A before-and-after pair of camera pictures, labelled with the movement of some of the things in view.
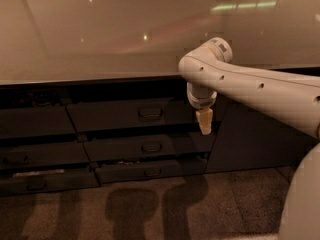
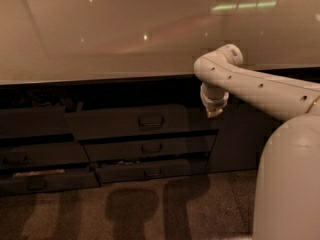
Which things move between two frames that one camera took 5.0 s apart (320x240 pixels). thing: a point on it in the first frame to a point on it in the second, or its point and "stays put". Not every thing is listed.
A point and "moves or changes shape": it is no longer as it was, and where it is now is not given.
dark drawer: [133, 113] moves or changes shape
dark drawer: [176, 144] stays put
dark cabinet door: [246, 138] stays put
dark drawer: [43, 153] stays put
